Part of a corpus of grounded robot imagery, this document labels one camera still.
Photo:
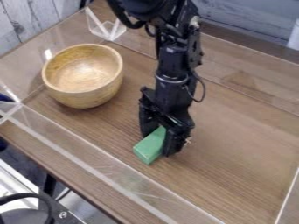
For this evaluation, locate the white object at right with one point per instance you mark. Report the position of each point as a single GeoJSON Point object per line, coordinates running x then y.
{"type": "Point", "coordinates": [294, 37]}

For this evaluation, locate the black table leg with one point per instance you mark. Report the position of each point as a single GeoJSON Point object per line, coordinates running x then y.
{"type": "Point", "coordinates": [50, 185]}

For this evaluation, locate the green rectangular block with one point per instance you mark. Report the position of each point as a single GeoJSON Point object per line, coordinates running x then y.
{"type": "Point", "coordinates": [148, 148]}

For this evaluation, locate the light wooden bowl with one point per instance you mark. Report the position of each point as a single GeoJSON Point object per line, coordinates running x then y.
{"type": "Point", "coordinates": [83, 75]}

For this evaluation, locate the clear acrylic front barrier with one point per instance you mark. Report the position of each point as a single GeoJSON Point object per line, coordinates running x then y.
{"type": "Point", "coordinates": [83, 146]}

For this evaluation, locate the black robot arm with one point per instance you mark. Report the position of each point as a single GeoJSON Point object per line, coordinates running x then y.
{"type": "Point", "coordinates": [174, 23]}

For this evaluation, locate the clear acrylic corner bracket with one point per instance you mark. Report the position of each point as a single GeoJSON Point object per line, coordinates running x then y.
{"type": "Point", "coordinates": [104, 29]}

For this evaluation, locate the blue object at left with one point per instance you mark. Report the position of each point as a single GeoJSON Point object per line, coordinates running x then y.
{"type": "Point", "coordinates": [6, 98]}

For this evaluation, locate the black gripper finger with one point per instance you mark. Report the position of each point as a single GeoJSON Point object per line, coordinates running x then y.
{"type": "Point", "coordinates": [175, 139]}
{"type": "Point", "coordinates": [147, 120]}

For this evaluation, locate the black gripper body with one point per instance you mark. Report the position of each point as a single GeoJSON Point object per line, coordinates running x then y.
{"type": "Point", "coordinates": [170, 98]}

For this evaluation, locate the grey metal bracket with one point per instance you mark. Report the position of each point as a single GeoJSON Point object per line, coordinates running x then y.
{"type": "Point", "coordinates": [63, 216]}

